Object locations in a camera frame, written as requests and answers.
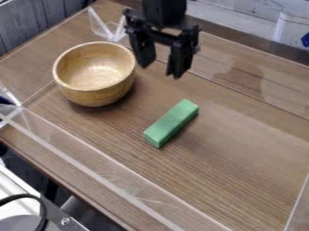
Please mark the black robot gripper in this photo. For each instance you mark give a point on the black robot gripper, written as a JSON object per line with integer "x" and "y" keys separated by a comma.
{"x": 162, "y": 22}

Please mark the green rectangular block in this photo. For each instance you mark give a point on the green rectangular block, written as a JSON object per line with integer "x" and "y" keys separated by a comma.
{"x": 170, "y": 123}

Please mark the brown wooden bowl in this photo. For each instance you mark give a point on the brown wooden bowl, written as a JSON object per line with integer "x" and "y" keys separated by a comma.
{"x": 94, "y": 73}

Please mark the white cylindrical bin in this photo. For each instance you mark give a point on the white cylindrical bin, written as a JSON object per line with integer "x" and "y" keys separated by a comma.
{"x": 292, "y": 27}

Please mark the blue object at right edge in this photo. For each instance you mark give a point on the blue object at right edge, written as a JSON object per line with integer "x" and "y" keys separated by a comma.
{"x": 305, "y": 40}

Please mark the clear acrylic enclosure wall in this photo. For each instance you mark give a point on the clear acrylic enclosure wall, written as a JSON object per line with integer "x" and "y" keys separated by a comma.
{"x": 229, "y": 172}

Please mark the grey metal bracket with screw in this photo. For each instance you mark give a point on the grey metal bracket with screw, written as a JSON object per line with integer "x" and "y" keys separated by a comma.
{"x": 59, "y": 221}

